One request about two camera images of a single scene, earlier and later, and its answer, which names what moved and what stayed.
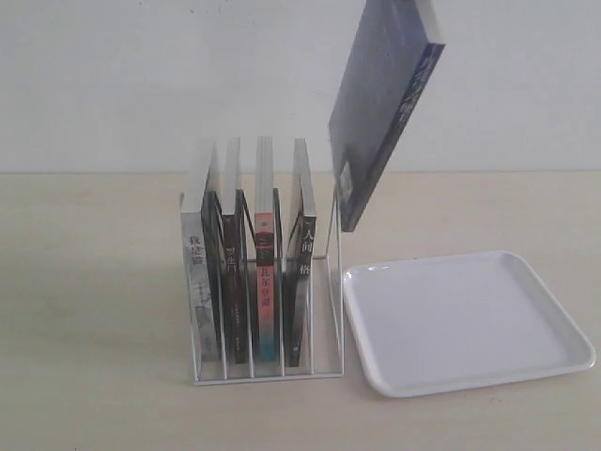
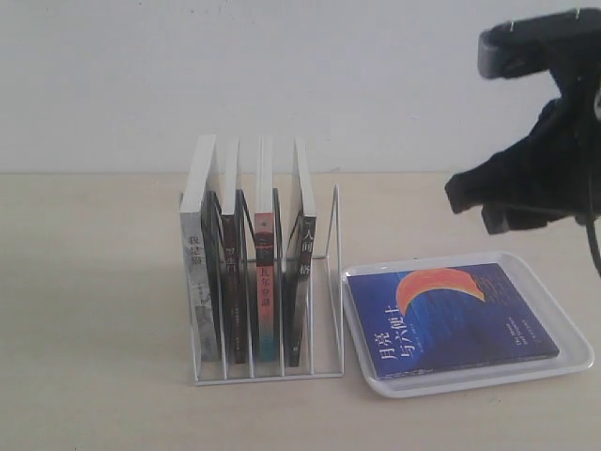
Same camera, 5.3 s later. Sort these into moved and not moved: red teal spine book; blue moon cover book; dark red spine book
Moved: blue moon cover book
Not moved: red teal spine book; dark red spine book
